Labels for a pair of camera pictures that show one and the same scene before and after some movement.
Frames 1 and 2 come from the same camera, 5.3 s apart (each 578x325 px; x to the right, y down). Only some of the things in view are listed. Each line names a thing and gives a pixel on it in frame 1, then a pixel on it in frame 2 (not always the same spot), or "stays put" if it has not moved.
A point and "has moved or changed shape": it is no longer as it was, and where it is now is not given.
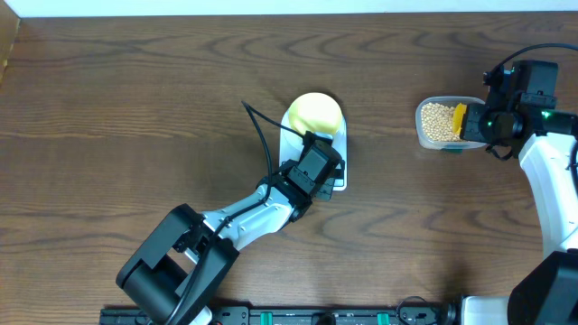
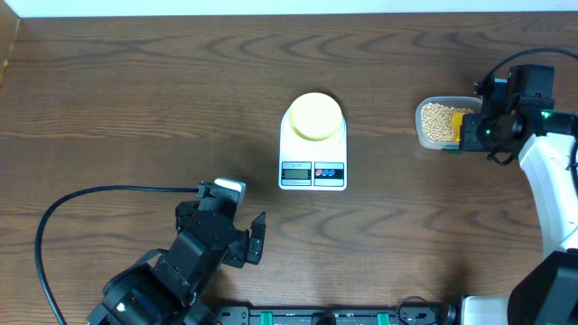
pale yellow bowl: (316, 112) stays put
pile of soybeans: (437, 122) stays put
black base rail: (294, 314) stays put
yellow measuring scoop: (458, 117) has moved or changed shape
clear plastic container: (445, 146) stays put
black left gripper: (329, 182) → (237, 252)
